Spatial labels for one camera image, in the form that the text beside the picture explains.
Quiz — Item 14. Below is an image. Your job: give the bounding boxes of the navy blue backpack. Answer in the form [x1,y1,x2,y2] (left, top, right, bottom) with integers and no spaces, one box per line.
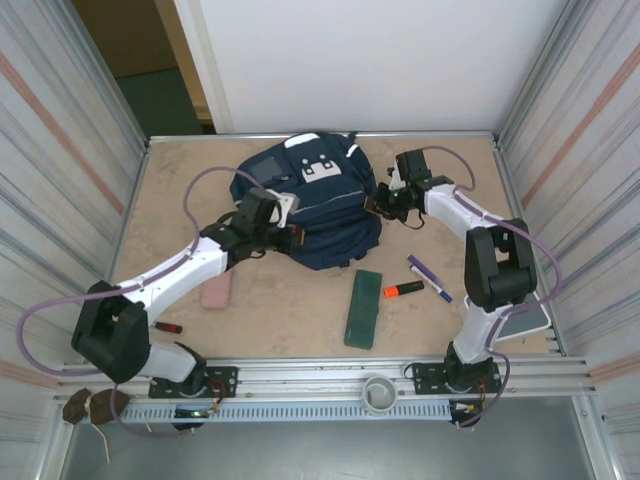
[228,130,384,272]

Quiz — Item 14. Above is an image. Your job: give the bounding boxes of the pink eraser block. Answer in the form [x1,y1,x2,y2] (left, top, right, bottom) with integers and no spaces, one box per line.
[201,272,235,311]

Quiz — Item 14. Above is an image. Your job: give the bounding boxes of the orange black highlighter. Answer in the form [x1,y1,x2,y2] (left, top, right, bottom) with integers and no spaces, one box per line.
[383,280,425,300]

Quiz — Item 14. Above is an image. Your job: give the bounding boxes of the white blue marker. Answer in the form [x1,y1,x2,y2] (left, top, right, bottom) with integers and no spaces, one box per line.
[409,263,454,304]

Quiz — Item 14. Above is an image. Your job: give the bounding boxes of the green pencil case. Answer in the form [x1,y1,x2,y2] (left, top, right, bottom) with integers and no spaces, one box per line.
[343,269,384,350]

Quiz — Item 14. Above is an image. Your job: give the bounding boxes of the white grey flat device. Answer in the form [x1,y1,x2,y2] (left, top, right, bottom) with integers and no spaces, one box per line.
[462,292,551,344]

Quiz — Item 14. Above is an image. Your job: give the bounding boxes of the grey round plastic cup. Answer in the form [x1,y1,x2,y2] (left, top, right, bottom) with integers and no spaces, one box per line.
[362,375,398,412]

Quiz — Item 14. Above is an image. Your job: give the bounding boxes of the ribbed translucent side panel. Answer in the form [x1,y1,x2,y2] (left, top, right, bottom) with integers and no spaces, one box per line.
[492,0,640,451]
[0,0,150,451]

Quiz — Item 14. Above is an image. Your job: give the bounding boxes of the brown cloth bundle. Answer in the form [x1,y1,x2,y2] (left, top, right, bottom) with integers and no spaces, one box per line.
[62,390,132,426]

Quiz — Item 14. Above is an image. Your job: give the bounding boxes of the aluminium table edge rail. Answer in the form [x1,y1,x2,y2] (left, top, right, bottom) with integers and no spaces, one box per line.
[147,130,497,142]

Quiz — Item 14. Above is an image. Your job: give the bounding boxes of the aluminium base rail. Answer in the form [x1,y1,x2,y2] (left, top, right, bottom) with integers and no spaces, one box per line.
[52,355,599,399]

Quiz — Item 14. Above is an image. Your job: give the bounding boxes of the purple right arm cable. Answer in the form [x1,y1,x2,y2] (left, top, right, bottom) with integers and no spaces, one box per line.
[419,144,565,429]

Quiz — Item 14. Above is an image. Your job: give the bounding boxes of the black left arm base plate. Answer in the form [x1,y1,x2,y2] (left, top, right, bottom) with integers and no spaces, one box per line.
[148,365,239,400]

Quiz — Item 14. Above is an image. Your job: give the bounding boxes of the slotted grey cable duct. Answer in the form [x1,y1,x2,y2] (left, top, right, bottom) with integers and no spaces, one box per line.
[122,402,454,422]

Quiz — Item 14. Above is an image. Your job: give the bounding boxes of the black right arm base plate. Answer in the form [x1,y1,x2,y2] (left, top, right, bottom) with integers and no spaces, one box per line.
[412,362,503,396]

